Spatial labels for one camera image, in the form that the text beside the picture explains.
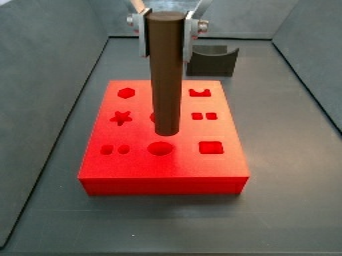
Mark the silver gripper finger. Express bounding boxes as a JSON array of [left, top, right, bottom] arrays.
[[126, 8, 152, 57], [182, 11, 208, 63]]

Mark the dark brown oval peg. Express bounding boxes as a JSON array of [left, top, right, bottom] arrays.
[[146, 11, 184, 136]]

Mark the dark grey curved holder block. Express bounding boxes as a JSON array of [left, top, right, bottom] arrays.
[[185, 45, 239, 77]]

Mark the red shape-sorter block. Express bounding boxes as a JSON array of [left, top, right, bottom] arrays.
[[77, 80, 249, 195]]

